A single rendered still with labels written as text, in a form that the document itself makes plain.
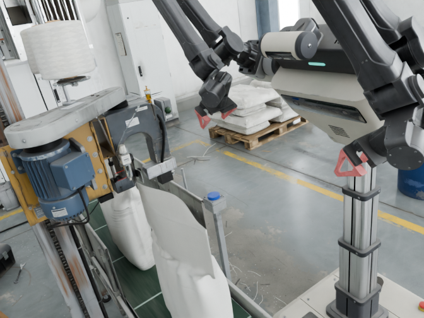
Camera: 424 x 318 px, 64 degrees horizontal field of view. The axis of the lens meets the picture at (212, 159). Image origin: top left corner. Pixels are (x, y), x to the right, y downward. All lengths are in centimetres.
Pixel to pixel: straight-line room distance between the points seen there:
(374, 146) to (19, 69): 367
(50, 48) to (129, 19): 403
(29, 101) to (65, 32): 299
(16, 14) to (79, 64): 286
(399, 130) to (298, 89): 50
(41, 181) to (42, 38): 43
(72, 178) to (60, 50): 37
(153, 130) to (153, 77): 382
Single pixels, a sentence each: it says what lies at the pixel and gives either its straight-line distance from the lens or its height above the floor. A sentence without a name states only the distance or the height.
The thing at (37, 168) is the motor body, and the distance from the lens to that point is 116.
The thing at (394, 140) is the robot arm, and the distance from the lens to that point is 65.
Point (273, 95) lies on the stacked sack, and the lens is 424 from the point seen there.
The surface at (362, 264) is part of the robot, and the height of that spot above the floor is 63.
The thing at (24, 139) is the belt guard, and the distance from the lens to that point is 112.
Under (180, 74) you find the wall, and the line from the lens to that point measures 617.
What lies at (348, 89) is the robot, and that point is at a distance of 101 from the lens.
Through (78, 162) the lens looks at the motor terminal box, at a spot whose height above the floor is 129.
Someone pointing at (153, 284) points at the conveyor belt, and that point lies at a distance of 193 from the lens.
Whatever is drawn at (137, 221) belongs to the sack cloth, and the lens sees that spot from 188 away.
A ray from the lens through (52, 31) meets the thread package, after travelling 112.
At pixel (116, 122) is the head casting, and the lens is 139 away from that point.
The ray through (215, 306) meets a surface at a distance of 133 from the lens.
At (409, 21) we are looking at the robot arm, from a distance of 75.
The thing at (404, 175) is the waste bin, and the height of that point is 18.
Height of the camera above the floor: 166
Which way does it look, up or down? 24 degrees down
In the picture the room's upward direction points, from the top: 9 degrees counter-clockwise
